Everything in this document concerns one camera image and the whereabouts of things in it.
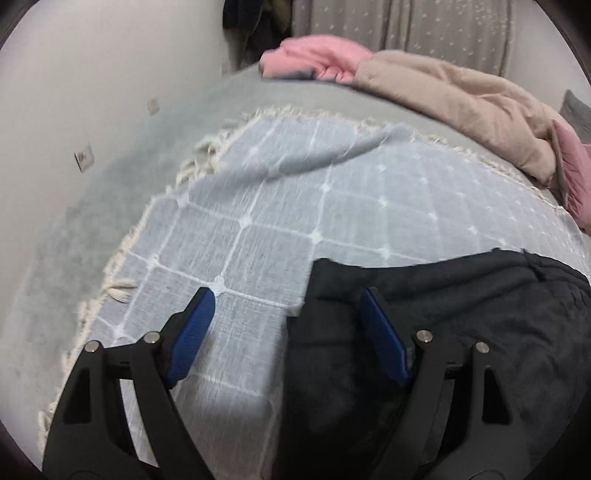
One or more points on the pile of dark clothes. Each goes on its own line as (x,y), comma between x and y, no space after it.
(251,27)

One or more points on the grey pillow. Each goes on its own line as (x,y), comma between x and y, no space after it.
(578,110)

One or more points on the beige and pink comforter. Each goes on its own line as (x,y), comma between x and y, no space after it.
(452,97)

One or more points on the grey bed sheet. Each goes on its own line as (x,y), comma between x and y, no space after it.
(138,157)

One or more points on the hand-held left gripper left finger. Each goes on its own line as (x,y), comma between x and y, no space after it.
(196,330)

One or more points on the grey checked fringed blanket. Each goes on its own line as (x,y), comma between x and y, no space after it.
(295,203)

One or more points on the grey dotted curtain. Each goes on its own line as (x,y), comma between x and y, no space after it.
(415,27)

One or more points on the pink pillow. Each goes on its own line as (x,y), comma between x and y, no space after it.
(577,175)

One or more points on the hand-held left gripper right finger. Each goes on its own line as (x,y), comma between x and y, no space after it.
(381,332)

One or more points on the black quilted jacket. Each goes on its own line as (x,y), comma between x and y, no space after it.
(471,300)

